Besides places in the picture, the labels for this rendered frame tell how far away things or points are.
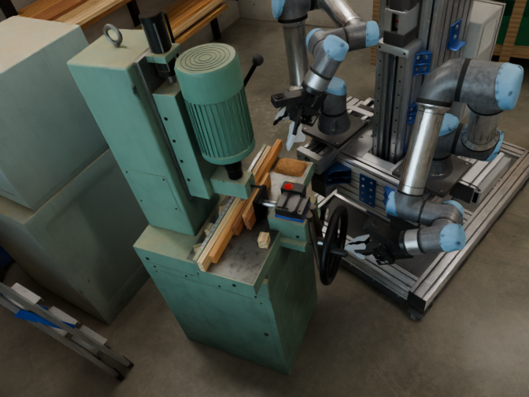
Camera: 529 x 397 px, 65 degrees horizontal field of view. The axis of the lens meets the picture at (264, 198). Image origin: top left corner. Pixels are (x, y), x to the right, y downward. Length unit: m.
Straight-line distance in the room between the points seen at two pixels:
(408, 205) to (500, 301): 1.23
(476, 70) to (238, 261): 0.89
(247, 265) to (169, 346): 1.08
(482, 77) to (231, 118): 0.67
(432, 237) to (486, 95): 0.40
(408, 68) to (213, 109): 0.82
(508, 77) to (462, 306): 1.41
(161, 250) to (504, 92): 1.23
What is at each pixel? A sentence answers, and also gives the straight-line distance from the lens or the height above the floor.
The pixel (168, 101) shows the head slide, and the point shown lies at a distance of 1.25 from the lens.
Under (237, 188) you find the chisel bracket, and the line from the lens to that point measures 1.42.
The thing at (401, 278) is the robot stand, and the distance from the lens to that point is 2.15.
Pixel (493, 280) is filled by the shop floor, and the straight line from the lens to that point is 2.53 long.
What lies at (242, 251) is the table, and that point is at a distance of 1.43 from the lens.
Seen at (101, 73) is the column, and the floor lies 1.50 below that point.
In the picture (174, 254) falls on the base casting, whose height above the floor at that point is 0.80.
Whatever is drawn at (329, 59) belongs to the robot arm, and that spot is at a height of 1.41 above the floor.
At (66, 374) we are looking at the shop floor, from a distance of 2.56.
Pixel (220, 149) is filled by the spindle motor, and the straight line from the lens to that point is 1.25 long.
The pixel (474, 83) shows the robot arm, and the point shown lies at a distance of 1.26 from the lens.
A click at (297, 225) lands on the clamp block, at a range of 1.40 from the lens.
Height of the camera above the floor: 2.02
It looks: 45 degrees down
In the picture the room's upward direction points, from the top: 12 degrees counter-clockwise
